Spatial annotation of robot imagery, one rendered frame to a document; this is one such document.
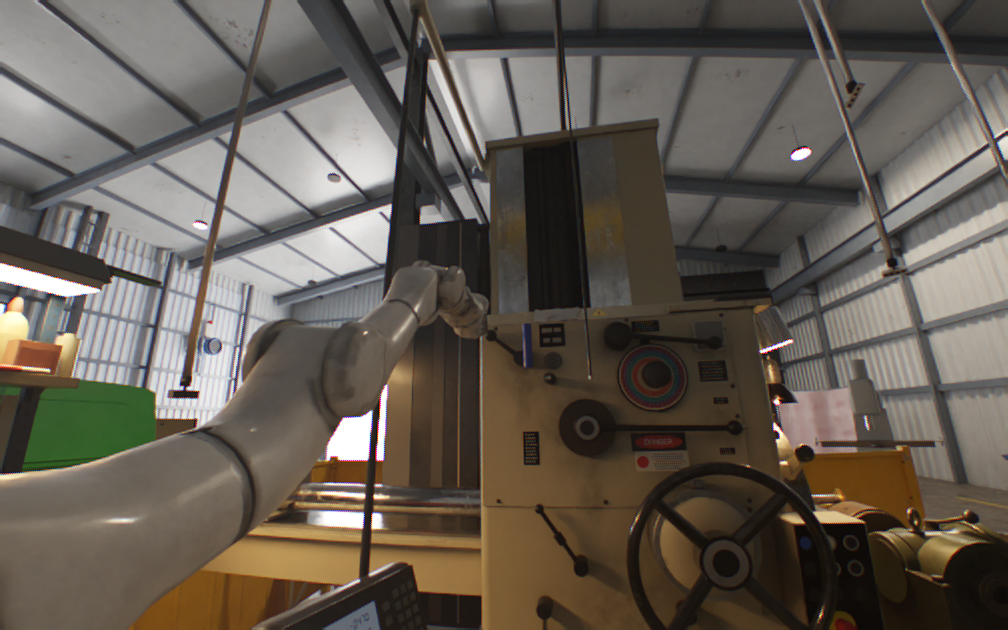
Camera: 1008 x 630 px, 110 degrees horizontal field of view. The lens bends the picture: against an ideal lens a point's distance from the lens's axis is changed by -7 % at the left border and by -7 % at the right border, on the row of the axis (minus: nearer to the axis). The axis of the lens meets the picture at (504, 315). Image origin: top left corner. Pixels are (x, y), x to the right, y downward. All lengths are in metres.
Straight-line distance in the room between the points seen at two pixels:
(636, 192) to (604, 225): 0.23
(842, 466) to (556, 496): 3.21
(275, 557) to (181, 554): 1.56
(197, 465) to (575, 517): 0.95
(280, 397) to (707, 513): 0.89
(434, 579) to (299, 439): 1.25
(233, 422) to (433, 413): 1.58
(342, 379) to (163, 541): 0.15
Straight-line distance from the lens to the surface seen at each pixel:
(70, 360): 1.73
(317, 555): 1.72
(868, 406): 7.23
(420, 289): 0.57
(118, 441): 4.28
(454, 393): 1.83
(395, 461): 1.94
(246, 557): 1.90
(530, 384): 1.09
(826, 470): 4.01
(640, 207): 2.02
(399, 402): 1.93
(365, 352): 0.35
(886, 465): 4.24
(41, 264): 1.61
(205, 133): 10.99
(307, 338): 0.36
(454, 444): 1.83
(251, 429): 0.30
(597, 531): 1.12
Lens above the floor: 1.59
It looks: 15 degrees up
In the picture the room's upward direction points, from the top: 1 degrees counter-clockwise
